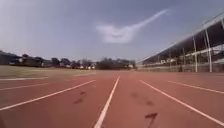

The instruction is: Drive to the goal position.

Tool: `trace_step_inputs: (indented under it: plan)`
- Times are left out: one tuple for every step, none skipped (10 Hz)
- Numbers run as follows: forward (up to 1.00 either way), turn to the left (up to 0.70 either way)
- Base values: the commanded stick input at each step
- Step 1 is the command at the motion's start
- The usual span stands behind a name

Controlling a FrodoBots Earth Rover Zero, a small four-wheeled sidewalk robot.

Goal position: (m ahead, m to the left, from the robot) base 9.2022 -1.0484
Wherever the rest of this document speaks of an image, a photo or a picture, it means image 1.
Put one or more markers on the row of trees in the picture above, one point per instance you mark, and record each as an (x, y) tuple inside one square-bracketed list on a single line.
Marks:
[(110, 64)]

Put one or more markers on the red running track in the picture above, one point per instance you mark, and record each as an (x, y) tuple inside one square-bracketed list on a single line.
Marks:
[(133, 106)]

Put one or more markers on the dry grass field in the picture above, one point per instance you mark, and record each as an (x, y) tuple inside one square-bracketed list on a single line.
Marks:
[(30, 71)]

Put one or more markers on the row of low buildings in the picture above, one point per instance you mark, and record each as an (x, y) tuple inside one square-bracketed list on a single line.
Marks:
[(26, 61)]

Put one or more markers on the covered grandstand building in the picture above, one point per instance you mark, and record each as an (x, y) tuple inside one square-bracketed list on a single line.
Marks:
[(200, 50)]

